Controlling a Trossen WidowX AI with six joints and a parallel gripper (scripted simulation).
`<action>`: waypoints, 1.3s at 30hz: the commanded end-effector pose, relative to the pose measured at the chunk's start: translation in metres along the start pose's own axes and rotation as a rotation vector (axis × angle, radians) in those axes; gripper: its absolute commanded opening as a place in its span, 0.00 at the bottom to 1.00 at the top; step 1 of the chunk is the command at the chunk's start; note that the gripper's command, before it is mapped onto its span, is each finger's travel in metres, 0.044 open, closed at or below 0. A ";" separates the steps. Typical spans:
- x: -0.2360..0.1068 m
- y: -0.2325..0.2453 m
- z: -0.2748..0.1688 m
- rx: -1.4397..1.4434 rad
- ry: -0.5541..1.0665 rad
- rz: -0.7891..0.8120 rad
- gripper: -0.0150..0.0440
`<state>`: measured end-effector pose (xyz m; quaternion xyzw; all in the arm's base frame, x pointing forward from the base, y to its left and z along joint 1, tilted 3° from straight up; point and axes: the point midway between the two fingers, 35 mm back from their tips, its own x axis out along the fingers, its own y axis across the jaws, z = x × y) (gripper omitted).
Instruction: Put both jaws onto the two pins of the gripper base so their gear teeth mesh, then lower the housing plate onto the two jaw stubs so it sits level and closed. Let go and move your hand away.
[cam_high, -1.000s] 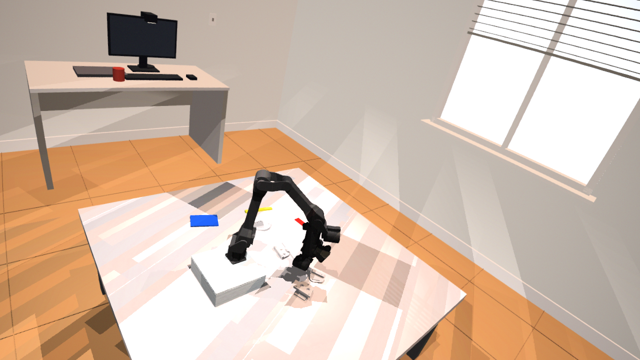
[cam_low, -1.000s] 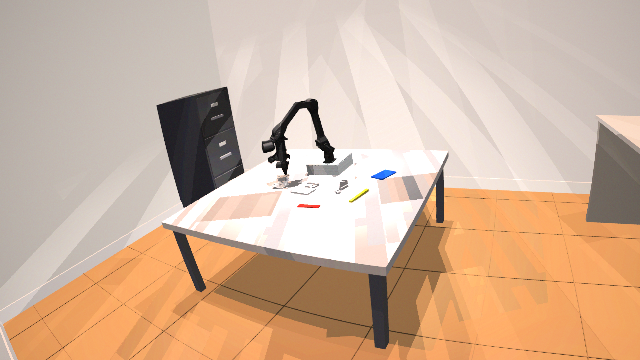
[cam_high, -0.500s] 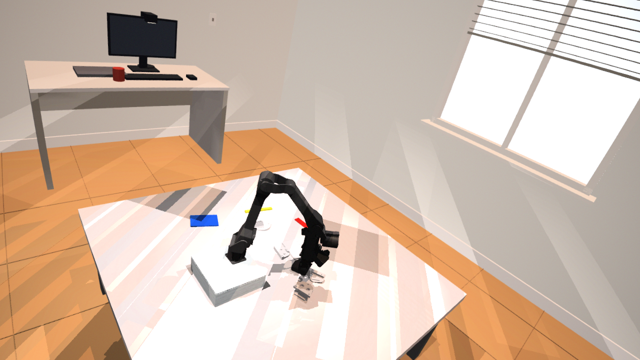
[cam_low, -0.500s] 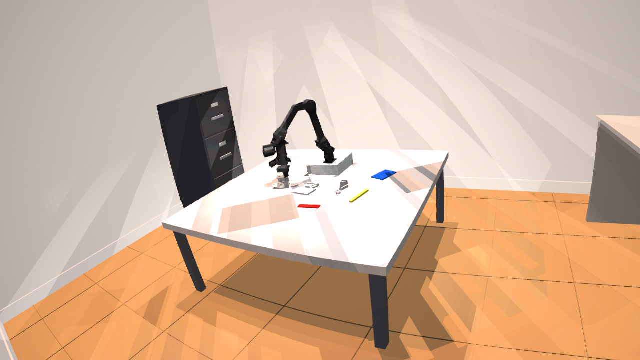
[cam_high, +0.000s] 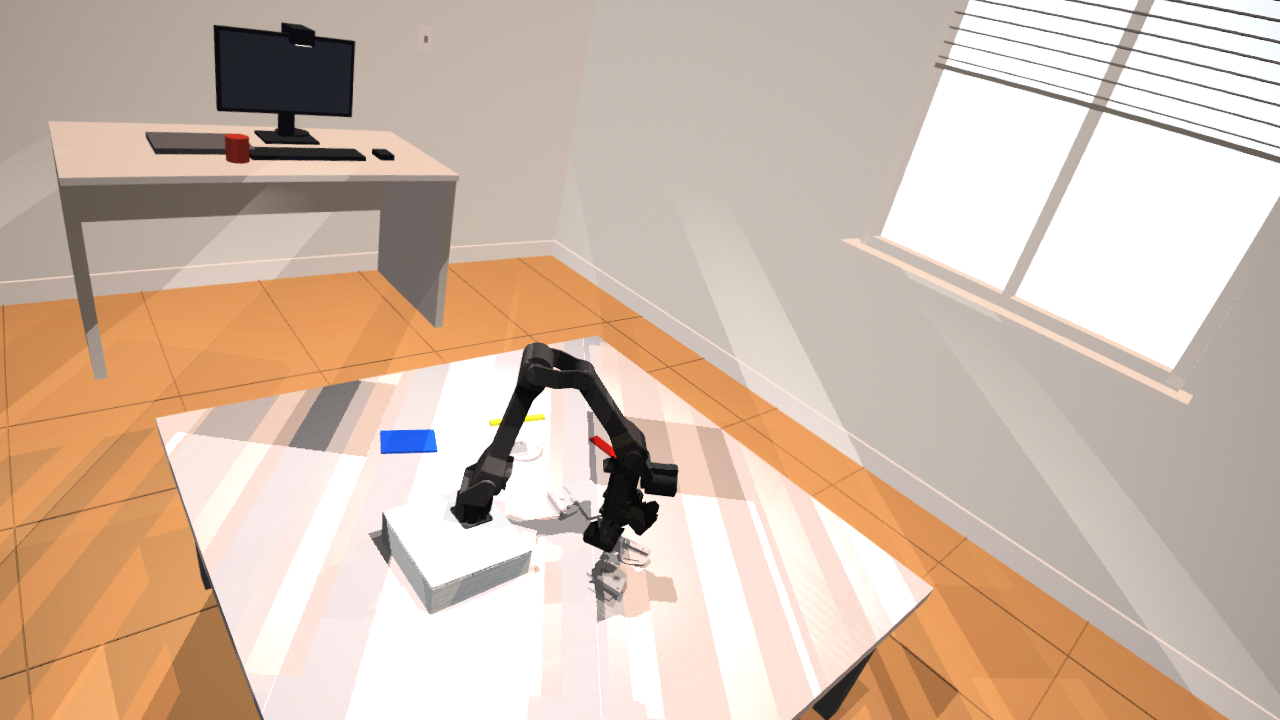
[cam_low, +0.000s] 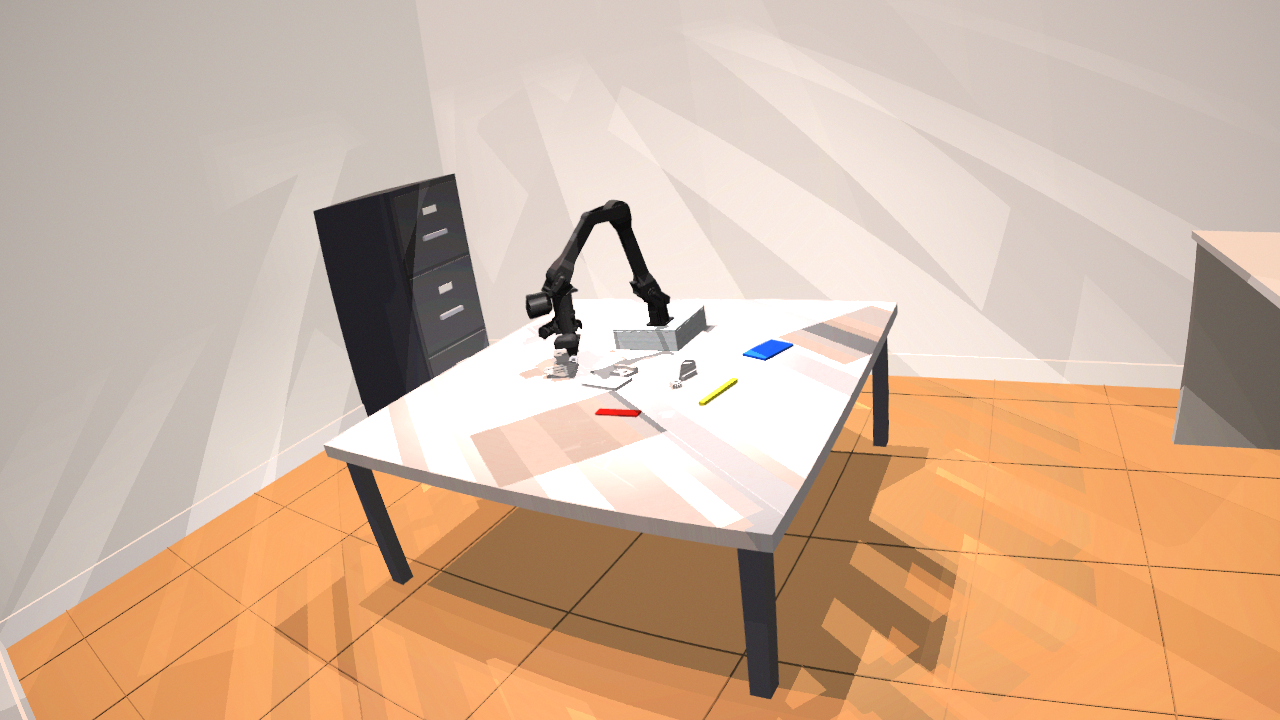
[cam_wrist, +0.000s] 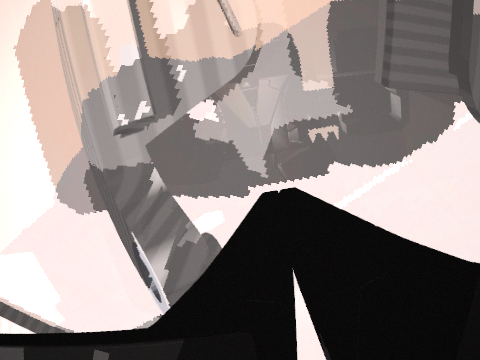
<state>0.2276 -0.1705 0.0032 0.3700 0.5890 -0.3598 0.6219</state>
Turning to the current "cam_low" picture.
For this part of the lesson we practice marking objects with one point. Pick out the blue flat rectangular plate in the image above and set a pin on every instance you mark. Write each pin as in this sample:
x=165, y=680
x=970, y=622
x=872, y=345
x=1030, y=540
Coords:
x=768, y=349

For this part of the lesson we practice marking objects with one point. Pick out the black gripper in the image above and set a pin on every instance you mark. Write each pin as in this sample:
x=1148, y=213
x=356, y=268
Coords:
x=568, y=325

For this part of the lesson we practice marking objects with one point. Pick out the yellow flat bar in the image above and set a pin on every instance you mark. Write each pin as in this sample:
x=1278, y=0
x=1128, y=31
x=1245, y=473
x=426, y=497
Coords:
x=718, y=391

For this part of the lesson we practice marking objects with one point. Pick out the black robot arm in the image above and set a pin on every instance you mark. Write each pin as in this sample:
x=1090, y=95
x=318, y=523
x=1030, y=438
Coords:
x=558, y=277

